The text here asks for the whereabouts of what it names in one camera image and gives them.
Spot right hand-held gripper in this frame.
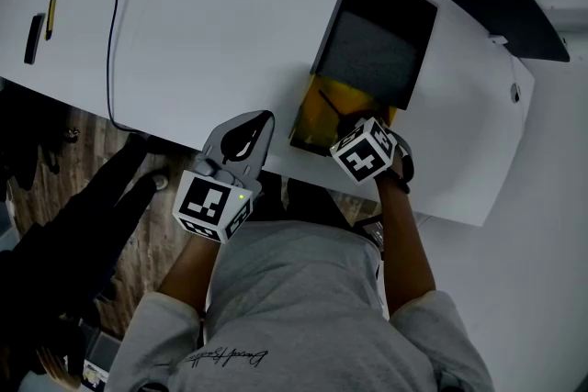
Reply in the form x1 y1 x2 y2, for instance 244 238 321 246
329 113 415 186

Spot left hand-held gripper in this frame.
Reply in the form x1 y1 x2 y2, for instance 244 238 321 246
172 109 277 244

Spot person's right forearm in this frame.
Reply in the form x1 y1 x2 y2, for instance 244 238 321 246
375 172 437 317

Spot person's left forearm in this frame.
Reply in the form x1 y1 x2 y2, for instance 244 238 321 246
157 232 222 314

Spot black box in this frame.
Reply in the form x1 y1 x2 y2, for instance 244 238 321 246
310 0 439 112

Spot black wrist band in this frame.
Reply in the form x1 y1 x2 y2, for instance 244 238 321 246
379 169 412 196

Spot black waist device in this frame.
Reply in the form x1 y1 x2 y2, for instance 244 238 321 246
353 215 386 250

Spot person's gray shirt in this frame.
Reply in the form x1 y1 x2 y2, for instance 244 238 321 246
104 218 496 392

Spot black office chair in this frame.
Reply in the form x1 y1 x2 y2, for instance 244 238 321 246
0 80 82 201

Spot yellow black pen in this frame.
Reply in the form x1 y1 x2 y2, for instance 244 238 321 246
43 0 59 42

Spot black phone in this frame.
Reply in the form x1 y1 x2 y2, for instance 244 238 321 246
23 12 47 66

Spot black power cable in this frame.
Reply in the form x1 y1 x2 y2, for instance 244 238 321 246
106 0 155 140

